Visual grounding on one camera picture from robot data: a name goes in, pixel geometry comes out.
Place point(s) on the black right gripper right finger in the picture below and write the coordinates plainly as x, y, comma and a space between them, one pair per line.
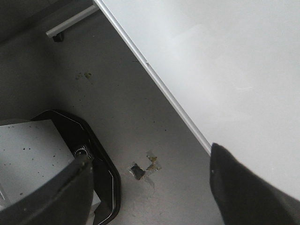
243, 198

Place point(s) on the grey whiteboard stand leg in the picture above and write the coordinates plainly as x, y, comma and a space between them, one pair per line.
57, 32

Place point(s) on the white robot base with black rim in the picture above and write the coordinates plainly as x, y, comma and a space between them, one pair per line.
34, 151

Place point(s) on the white whiteboard with aluminium frame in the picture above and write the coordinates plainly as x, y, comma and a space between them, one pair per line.
230, 68

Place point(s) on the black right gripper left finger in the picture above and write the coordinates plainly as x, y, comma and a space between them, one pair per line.
66, 199

